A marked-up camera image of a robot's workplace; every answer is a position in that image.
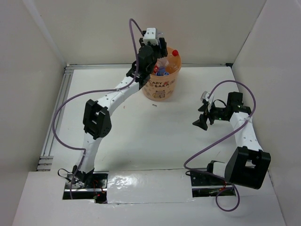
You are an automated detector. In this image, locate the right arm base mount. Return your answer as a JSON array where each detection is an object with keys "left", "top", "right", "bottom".
[{"left": 185, "top": 170, "right": 236, "bottom": 198}]

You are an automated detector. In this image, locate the red-label clear bottle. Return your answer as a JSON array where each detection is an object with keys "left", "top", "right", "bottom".
[{"left": 153, "top": 47, "right": 182, "bottom": 75}]

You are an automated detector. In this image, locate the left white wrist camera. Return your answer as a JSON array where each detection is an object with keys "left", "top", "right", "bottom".
[{"left": 143, "top": 28, "right": 163, "bottom": 46}]

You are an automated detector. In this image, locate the aluminium frame rail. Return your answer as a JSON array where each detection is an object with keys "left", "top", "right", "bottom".
[{"left": 35, "top": 63, "right": 233, "bottom": 170}]

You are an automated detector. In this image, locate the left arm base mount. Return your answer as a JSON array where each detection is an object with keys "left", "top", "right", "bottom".
[{"left": 63, "top": 172, "right": 108, "bottom": 204}]

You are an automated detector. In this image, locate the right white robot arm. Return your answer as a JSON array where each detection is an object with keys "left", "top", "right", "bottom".
[{"left": 193, "top": 91, "right": 271, "bottom": 189}]

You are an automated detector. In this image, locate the orange capybara plastic bin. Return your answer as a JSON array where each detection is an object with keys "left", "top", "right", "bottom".
[{"left": 141, "top": 46, "right": 182, "bottom": 103}]

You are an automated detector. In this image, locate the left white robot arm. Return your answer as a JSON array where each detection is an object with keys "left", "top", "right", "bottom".
[{"left": 72, "top": 38, "right": 168, "bottom": 188}]

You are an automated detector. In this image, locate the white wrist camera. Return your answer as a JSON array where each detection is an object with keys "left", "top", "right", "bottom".
[
  {"left": 200, "top": 91, "right": 214, "bottom": 108},
  {"left": 143, "top": 28, "right": 163, "bottom": 46}
]

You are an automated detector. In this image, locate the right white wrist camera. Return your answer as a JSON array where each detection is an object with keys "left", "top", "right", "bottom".
[{"left": 200, "top": 91, "right": 214, "bottom": 108}]

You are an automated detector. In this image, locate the blue-label bottle blue cap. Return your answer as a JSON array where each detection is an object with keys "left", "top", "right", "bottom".
[{"left": 156, "top": 58, "right": 169, "bottom": 76}]

